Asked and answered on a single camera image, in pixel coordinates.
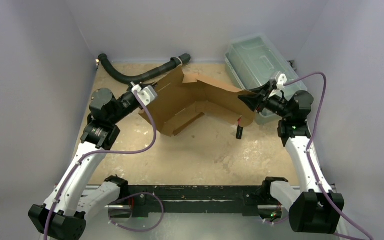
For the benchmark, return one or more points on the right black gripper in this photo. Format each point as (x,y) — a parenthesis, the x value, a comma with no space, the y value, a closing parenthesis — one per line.
(262,100)

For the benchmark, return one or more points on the brown cardboard box sheet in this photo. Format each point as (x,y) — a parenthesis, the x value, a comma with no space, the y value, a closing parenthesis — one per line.
(184,98)

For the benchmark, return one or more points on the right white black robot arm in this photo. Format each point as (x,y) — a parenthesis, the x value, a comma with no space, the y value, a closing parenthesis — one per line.
(313,209)

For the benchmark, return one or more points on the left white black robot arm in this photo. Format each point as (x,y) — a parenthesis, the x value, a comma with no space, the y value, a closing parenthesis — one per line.
(96,143)

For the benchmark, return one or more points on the clear plastic storage bin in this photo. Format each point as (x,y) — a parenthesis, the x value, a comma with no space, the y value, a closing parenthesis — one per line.
(251,61)

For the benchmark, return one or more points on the black red marker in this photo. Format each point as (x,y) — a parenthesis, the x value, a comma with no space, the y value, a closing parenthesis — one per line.
(239,130)

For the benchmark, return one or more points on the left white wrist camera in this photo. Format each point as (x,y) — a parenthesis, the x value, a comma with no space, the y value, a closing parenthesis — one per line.
(146,94)

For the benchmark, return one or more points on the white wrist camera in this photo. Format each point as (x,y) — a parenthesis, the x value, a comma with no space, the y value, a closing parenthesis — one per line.
(146,94)
(280,80)

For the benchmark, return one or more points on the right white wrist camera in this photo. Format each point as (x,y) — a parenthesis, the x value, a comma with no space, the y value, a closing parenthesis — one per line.
(280,80)

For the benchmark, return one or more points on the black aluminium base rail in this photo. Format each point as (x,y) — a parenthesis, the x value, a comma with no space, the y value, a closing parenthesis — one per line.
(146,199)

